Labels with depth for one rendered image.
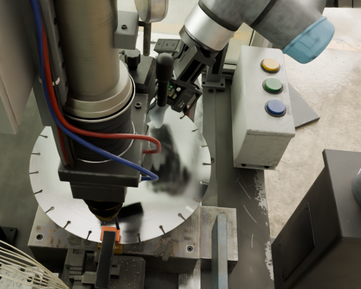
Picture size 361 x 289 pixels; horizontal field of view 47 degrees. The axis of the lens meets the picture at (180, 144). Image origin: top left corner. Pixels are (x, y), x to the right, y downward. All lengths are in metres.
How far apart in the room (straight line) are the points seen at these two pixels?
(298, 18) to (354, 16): 2.43
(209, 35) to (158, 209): 0.30
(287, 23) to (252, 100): 0.37
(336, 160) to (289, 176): 0.88
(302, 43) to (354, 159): 0.58
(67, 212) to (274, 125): 0.48
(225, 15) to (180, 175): 0.30
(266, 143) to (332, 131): 1.31
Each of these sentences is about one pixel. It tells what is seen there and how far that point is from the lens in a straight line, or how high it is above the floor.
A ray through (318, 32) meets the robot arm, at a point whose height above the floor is 1.23.
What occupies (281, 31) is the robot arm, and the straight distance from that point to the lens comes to 0.64.
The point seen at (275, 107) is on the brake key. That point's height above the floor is 0.91.
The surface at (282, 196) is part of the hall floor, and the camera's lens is 1.93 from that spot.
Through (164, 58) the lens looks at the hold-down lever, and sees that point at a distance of 0.47.
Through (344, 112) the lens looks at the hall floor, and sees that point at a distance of 2.38.
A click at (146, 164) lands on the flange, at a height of 0.96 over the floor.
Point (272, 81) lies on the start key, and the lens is 1.02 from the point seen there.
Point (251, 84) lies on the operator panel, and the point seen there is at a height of 0.90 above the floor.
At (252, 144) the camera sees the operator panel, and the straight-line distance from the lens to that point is 0.97.
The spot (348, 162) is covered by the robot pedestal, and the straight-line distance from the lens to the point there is 1.15.
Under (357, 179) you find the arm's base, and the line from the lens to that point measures 1.10.
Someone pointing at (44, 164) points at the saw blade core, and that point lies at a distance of 0.79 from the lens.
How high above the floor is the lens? 1.59
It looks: 53 degrees down
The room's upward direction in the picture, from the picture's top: 9 degrees clockwise
